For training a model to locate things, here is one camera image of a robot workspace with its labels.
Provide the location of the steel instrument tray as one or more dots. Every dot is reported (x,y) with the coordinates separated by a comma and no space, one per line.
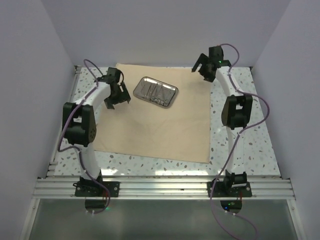
(145,80)

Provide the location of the steel surgical instruments set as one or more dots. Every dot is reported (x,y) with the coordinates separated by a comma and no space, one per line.
(156,93)

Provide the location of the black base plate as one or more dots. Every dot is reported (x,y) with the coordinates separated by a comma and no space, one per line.
(94,190)
(221,191)

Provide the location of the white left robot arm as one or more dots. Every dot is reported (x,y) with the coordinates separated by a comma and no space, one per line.
(79,126)

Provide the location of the beige cloth wrap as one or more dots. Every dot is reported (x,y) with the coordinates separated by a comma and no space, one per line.
(180,132)

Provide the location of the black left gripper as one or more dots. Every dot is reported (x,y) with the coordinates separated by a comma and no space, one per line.
(123,96)

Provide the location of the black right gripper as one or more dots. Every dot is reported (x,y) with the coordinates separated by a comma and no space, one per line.
(202,59)

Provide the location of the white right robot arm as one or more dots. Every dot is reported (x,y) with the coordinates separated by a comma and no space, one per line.
(235,115)

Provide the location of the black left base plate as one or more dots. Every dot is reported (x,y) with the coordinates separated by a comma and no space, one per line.
(94,190)

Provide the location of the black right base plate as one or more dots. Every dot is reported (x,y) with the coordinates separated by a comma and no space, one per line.
(221,191)

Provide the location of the aluminium front rail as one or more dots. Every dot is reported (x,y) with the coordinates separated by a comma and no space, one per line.
(164,188)

